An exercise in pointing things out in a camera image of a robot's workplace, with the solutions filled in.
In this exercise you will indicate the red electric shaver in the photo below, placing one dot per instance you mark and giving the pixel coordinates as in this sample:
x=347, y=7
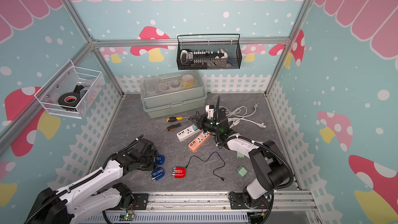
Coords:
x=179, y=172

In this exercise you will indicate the orange handled screwdriver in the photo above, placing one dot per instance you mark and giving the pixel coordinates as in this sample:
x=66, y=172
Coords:
x=173, y=127

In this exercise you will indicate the black tape roll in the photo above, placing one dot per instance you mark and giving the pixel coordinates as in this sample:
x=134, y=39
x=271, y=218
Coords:
x=69, y=101

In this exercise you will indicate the green plastic storage box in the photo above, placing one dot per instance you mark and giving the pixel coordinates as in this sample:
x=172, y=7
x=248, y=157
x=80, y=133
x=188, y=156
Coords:
x=164, y=95

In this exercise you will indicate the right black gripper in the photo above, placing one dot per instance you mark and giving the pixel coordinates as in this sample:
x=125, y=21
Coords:
x=201, y=120

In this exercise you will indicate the black power strip in basket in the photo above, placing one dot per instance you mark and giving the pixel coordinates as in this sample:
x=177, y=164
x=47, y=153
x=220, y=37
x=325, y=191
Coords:
x=202, y=58

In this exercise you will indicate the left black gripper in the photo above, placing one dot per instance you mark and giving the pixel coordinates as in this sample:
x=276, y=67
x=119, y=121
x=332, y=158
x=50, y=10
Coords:
x=153, y=152

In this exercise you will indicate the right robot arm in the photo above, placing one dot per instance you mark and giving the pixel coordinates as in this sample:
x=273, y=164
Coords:
x=271, y=169

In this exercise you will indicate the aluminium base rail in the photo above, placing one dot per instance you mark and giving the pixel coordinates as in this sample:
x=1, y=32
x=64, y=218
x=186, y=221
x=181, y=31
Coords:
x=214, y=207

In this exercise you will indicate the blue shaver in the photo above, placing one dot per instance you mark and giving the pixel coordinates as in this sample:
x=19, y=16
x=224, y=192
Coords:
x=157, y=174
x=160, y=159

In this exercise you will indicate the yellow handled screwdriver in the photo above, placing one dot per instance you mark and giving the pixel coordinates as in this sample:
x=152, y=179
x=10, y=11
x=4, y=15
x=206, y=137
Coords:
x=173, y=119

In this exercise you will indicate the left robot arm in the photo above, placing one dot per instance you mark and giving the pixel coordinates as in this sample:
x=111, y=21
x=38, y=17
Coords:
x=87, y=196

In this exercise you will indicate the black wire mesh basket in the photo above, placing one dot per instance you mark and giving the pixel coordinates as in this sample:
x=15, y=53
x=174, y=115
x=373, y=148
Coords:
x=230, y=43

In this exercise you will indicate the white power strip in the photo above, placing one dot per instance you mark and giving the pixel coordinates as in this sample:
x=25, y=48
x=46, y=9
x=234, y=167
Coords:
x=186, y=133

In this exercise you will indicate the yellow tape roll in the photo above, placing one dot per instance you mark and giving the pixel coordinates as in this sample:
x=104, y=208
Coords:
x=187, y=80

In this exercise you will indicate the orange power strip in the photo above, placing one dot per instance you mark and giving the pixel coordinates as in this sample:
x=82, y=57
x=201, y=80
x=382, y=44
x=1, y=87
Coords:
x=199, y=141

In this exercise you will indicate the clear acrylic wall bin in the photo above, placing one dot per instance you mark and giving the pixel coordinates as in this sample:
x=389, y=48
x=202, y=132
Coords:
x=71, y=91

